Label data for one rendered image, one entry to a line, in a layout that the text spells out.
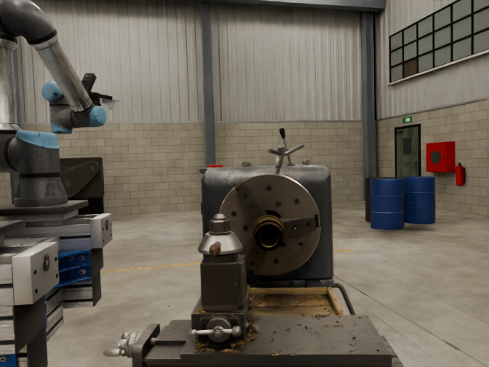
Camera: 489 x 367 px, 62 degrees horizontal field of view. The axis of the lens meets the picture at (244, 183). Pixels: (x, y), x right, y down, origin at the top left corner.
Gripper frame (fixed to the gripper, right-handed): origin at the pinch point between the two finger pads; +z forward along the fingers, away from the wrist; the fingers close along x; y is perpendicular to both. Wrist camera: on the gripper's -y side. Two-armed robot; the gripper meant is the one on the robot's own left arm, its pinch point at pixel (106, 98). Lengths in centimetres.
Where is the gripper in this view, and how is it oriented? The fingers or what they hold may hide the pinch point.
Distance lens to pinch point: 196.7
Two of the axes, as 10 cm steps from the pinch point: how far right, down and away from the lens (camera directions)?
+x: 9.6, 1.2, -2.7
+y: -1.0, 9.9, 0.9
